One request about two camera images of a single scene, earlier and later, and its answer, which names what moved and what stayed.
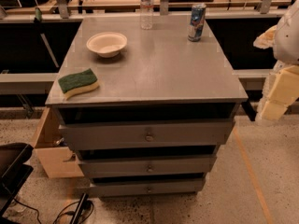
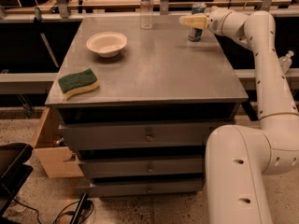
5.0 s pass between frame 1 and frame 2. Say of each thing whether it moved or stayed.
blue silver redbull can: stayed
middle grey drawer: stayed
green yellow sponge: stayed
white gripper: moved
